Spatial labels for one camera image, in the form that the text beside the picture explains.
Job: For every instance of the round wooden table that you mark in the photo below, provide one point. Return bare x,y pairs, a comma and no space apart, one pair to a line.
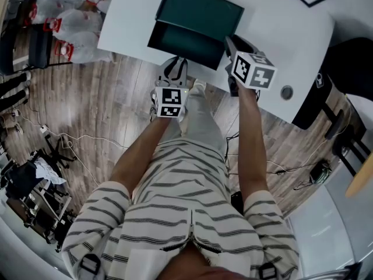
362,176

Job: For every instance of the group of clear water jugs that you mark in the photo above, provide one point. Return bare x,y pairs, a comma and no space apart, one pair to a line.
78,31

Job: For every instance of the cluttered metal rack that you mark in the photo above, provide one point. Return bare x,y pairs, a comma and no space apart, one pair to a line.
38,214

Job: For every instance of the person's pale trouser leg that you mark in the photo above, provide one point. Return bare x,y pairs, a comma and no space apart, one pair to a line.
201,121

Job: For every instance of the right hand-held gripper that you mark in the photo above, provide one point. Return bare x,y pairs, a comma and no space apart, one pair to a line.
256,77

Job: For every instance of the black office chair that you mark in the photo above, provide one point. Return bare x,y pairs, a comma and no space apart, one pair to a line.
352,63

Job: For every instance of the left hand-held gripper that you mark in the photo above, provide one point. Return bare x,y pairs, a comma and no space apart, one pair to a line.
170,98

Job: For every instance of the person's left forearm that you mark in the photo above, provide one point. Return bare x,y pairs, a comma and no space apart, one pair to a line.
137,162

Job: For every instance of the black table base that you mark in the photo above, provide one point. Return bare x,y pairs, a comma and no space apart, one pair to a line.
346,133

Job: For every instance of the black swivel chair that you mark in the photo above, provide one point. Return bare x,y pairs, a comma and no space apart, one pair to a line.
19,179

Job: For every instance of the person's right shoe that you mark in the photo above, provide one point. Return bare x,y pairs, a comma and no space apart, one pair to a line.
200,83

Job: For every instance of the crumpled white cloth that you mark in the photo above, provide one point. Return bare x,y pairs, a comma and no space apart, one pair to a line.
49,174

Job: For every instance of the glossy grey cabinet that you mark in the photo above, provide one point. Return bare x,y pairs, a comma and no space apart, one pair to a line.
323,223

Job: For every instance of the black folding chair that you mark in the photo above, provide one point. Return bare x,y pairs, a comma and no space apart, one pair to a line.
39,49

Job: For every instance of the person's right forearm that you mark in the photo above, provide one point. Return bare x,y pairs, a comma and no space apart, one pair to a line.
253,150

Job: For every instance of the white power strip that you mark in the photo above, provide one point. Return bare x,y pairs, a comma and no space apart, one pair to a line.
44,129

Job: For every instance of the person's neck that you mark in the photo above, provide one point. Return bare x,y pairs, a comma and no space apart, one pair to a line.
186,264

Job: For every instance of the green and black device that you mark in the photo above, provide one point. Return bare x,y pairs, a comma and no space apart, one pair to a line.
320,172

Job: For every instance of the white desk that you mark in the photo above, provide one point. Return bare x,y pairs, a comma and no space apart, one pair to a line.
279,39

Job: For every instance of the person's striped cream shirt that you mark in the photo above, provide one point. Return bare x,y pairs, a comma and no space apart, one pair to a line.
180,209

